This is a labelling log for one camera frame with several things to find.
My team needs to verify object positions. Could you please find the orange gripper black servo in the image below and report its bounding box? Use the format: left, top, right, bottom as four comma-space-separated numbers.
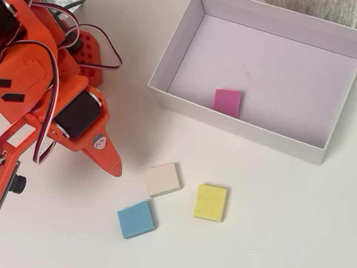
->
25, 74, 123, 177

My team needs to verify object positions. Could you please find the pink foam cuboid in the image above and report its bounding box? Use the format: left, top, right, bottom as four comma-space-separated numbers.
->
211, 88, 242, 119

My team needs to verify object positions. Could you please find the cream foam cuboid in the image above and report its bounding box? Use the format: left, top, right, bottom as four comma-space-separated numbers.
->
143, 162, 184, 198

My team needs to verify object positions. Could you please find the blue foam cuboid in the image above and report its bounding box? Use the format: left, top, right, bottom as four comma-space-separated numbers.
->
117, 200, 157, 240

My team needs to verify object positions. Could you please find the yellow foam cuboid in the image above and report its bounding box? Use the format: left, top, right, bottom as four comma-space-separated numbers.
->
193, 183, 228, 223

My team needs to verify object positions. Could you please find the white cardboard box bin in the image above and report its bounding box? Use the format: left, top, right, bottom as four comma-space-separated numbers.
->
147, 0, 357, 165

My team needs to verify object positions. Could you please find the black table clamp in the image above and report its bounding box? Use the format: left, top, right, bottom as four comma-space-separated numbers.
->
66, 30, 84, 55

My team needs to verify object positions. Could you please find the red white black servo cable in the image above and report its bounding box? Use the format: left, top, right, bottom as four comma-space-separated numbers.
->
0, 40, 61, 165
29, 1, 123, 71

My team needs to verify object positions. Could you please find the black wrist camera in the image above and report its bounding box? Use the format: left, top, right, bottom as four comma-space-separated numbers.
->
0, 160, 27, 209

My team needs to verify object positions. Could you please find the orange robot base plate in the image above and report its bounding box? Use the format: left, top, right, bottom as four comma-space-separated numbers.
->
60, 19, 104, 87

